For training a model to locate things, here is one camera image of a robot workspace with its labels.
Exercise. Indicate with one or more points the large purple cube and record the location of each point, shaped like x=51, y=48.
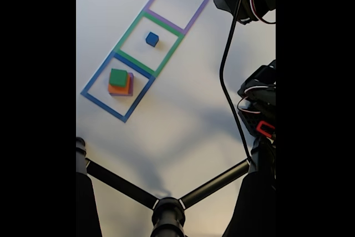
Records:
x=132, y=87

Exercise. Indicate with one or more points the red clamp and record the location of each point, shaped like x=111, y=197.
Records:
x=260, y=128

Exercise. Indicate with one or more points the small blue cube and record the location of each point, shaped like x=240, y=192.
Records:
x=152, y=39

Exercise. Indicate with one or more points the blue square tape frame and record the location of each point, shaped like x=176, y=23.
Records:
x=105, y=108

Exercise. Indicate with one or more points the green square tape frame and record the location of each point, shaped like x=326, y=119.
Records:
x=133, y=59

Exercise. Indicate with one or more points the large orange cube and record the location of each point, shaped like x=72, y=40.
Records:
x=116, y=90

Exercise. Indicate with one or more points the medium green cube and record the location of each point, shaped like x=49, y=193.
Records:
x=118, y=77

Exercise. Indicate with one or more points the black tripod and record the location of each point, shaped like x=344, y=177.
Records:
x=166, y=214

